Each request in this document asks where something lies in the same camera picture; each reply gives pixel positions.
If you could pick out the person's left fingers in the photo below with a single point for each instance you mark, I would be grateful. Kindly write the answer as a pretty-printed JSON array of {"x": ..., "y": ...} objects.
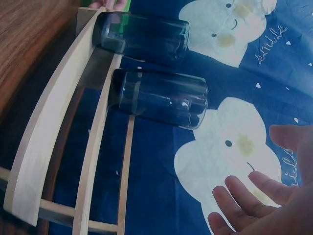
[{"x": 110, "y": 3}]

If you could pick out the person's right hand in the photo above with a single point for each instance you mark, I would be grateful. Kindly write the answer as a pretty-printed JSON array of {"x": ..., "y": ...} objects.
[{"x": 276, "y": 210}]

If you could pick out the person's left hand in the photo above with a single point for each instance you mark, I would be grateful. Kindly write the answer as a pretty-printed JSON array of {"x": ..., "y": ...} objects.
[{"x": 110, "y": 3}]

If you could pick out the light wooden slatted rack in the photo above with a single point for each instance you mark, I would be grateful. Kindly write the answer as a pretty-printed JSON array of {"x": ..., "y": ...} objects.
[{"x": 58, "y": 105}]

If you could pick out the dark glass tumbler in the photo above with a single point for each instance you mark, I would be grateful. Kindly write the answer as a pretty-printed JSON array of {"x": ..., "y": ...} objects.
[
  {"x": 146, "y": 36},
  {"x": 161, "y": 98}
]

